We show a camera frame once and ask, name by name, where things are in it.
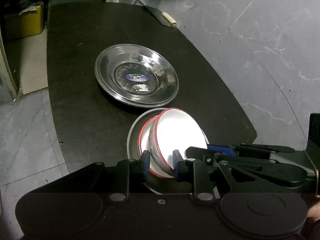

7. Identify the white bowl red rim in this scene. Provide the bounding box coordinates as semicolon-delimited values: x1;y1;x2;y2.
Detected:
138;116;173;179

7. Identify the person's left hand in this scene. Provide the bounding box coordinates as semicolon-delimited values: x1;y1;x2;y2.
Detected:
308;204;320;223

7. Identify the large steel plate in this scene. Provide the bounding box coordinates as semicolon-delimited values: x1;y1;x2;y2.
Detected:
94;43;179;108

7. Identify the cleaver with pale handle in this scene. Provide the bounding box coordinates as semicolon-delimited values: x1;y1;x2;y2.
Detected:
137;0;176;28

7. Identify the yellow bin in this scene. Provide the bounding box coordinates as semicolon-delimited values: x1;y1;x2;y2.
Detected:
19;2;44;38

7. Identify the white bowl dark rim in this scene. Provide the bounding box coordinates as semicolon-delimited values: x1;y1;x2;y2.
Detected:
148;108;207;175

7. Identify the deep steel bowl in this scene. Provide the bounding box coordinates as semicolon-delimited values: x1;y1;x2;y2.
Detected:
126;108;208;194

